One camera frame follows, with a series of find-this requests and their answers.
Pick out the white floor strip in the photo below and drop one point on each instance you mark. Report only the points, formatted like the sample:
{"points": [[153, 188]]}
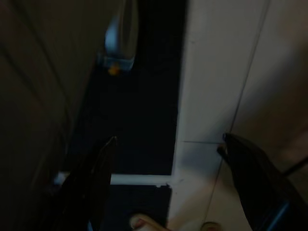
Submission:
{"points": [[140, 179]]}

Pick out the dark blue floor mat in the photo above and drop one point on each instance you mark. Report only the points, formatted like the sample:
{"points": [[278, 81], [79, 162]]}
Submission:
{"points": [[134, 115]]}

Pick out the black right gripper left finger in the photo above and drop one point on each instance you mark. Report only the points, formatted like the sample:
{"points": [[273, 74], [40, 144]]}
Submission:
{"points": [[89, 190]]}

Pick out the clear plastic bottle blue label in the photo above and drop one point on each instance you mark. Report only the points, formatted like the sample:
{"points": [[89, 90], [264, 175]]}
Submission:
{"points": [[120, 41]]}

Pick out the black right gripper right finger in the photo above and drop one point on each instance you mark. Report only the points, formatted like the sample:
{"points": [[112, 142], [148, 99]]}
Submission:
{"points": [[255, 183]]}

